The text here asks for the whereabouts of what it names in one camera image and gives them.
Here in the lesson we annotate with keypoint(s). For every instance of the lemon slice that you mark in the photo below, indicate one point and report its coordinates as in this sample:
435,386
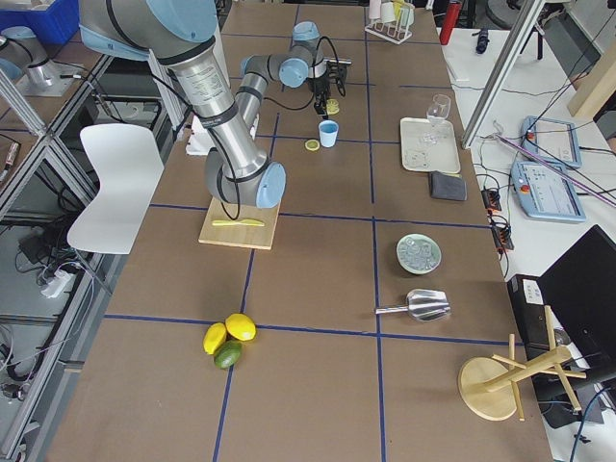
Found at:
332,107
312,145

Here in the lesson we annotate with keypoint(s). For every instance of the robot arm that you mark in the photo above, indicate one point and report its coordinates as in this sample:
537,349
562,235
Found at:
23,54
181,36

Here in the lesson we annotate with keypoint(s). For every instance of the blue teach pendant near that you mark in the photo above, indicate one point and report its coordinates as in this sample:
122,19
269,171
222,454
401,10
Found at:
545,193

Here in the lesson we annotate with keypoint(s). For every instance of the blue teach pendant far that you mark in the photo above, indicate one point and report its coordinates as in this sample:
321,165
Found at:
553,140

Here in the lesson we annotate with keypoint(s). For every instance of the white wire cup rack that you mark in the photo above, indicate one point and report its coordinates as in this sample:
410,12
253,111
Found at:
391,20

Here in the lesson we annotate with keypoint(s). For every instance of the wooden mug tree stand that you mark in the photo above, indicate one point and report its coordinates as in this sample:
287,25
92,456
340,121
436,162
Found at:
489,385

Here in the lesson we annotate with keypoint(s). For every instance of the red cylinder bottle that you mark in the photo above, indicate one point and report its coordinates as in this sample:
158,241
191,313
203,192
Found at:
449,22

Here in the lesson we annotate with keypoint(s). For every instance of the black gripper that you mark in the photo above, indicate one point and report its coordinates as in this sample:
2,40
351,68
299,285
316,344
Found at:
319,89

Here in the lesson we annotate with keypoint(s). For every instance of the dark grey folded cloth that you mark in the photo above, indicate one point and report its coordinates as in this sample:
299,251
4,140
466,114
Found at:
447,186

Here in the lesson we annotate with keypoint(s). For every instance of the wooden cutting board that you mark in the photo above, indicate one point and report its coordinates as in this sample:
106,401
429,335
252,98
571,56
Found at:
239,236

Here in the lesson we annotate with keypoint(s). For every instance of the green lime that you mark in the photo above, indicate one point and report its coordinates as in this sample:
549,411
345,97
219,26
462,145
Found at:
228,354

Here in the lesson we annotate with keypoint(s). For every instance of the whole yellow lemon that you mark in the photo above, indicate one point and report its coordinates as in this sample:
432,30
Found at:
241,327

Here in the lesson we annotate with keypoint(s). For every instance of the cream bear tray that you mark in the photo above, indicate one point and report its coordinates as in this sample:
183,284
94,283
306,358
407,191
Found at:
425,147

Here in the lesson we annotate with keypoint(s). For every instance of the clear wine glass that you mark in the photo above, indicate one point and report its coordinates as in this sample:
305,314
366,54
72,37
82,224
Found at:
438,110

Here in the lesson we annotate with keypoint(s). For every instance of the black computer monitor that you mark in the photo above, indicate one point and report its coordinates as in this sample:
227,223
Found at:
580,288

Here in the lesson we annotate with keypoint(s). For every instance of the lemon slice on table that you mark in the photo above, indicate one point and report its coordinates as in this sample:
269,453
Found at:
312,145

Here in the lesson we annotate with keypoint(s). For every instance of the white chair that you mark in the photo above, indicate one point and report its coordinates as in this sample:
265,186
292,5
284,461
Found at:
128,165

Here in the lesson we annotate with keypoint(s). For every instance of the stainless steel muddler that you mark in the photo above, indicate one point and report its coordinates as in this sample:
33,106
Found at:
340,61

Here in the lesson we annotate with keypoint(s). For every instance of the green bowl of ice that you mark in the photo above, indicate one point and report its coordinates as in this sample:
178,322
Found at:
418,254

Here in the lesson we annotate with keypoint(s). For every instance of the metal ice scoop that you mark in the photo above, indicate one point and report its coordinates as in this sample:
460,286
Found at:
421,305

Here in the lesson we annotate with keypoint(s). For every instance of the yellow plastic knife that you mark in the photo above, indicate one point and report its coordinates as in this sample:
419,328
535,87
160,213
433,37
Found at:
251,222

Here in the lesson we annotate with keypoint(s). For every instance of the blue teach pendant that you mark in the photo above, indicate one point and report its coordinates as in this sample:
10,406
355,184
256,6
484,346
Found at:
553,140
545,193

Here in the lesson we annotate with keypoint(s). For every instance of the light blue cup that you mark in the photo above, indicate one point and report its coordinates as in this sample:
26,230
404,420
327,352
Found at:
328,131

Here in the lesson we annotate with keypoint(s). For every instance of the aluminium frame post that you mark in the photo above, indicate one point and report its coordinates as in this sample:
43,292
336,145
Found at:
520,31

